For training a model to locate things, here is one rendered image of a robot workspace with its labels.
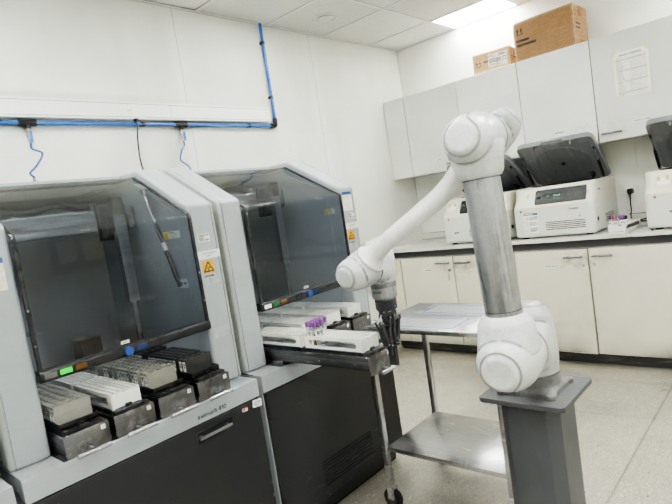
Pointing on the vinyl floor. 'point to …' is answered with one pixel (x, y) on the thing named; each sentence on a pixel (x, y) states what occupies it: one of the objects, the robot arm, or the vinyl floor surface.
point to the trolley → (464, 326)
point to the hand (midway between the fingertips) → (393, 354)
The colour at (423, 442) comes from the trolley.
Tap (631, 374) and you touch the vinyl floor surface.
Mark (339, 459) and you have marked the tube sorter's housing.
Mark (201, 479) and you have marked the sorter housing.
